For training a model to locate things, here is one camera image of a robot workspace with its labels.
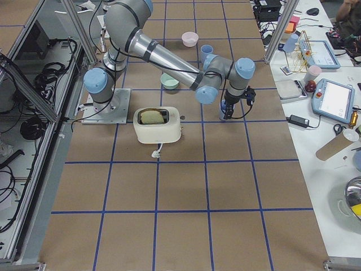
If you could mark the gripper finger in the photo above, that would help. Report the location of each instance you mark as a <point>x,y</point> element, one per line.
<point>230,111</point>
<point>225,117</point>

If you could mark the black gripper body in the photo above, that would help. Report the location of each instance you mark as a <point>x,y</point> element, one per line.
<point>232,101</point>

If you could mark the blue cup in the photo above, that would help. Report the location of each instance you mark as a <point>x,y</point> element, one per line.
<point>221,110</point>
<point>205,50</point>

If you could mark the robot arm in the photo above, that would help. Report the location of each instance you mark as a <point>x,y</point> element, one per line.
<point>124,21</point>

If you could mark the kitchen scale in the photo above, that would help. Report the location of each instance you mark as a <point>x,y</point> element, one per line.
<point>290,91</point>

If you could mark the black power adapter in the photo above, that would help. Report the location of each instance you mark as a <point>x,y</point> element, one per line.
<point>298,121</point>

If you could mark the cream toaster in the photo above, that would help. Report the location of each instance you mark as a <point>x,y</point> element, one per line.
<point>167,132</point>

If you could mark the mint green bowl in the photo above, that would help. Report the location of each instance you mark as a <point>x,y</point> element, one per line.
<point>168,82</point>

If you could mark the toast slice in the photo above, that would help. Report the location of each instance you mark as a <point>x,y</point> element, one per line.
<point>151,117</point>

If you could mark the pink bowl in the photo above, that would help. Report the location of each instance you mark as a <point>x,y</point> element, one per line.
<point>190,39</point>

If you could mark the tablet in blue case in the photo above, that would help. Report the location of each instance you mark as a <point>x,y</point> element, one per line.
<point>333,100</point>

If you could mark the toaster power plug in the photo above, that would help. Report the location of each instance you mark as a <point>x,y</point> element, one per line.
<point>157,153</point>

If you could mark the cardboard tube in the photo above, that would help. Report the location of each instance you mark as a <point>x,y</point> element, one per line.
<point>340,142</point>

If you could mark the person in background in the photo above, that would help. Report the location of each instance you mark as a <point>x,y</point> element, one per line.
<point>348,27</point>

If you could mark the metal mixing bowl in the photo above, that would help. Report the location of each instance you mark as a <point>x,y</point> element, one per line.
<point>352,197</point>

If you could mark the aluminium frame post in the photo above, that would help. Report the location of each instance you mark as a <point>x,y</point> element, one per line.
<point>286,15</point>

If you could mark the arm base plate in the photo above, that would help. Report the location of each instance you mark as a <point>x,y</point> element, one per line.
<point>115,113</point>

